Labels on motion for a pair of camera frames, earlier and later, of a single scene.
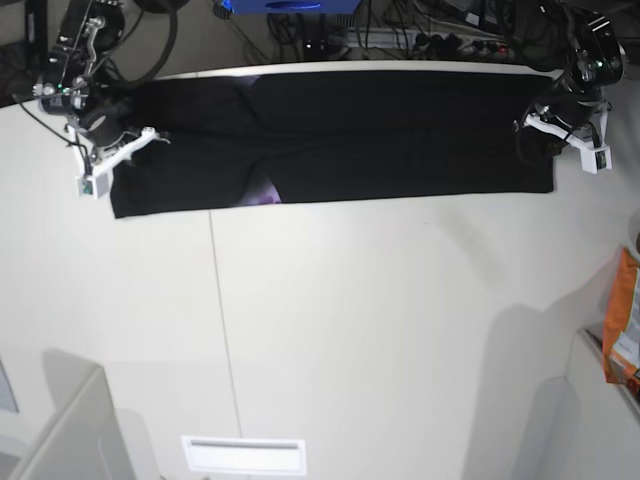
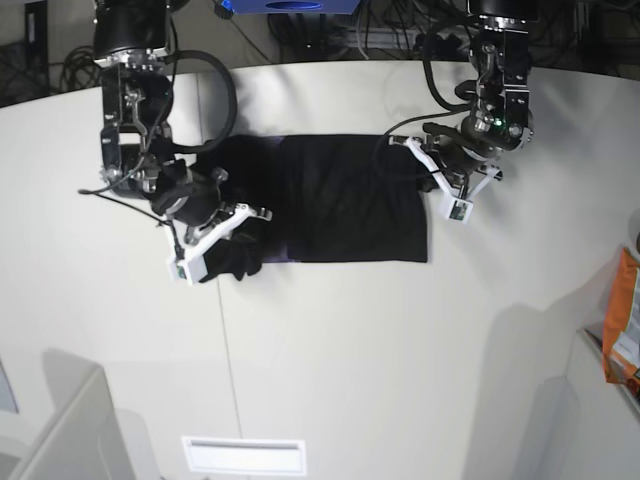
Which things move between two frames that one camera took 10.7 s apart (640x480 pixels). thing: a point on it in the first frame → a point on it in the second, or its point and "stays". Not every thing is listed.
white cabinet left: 87,437 stays
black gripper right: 572,103 → 456,153
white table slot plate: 245,454 stays
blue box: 290,6 stays
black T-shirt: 243,140 → 326,198
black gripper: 104,125 → 185,197
